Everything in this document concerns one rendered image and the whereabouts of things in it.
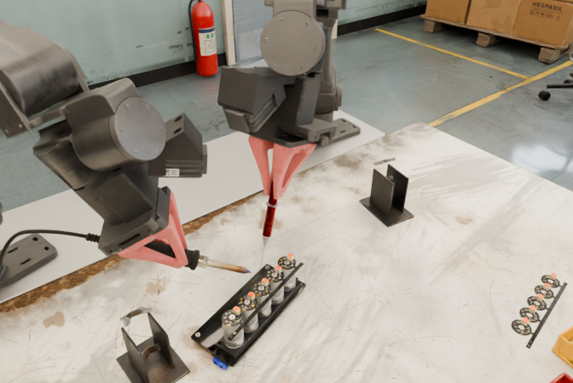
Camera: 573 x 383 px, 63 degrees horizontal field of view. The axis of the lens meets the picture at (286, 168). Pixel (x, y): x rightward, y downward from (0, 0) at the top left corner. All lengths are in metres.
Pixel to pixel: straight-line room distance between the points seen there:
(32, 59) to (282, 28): 0.22
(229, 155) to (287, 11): 0.59
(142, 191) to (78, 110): 0.10
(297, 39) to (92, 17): 2.75
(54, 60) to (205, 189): 0.48
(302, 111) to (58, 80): 0.23
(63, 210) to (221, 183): 0.28
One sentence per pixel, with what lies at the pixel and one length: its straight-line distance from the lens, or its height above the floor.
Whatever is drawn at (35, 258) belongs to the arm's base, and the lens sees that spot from 0.82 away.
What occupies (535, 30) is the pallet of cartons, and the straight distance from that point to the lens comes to 4.09.
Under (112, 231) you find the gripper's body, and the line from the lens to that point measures 0.52.
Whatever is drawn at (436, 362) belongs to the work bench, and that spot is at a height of 0.75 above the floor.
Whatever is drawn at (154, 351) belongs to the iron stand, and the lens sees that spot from 0.62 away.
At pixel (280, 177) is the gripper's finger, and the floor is 0.96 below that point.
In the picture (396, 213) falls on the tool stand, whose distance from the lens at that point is 0.84.
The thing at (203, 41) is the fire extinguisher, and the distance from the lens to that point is 3.27.
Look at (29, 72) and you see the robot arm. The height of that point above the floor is 1.12.
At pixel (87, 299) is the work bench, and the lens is 0.74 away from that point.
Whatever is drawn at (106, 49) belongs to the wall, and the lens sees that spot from 3.21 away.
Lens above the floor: 1.27
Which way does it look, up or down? 33 degrees down
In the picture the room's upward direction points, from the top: straight up
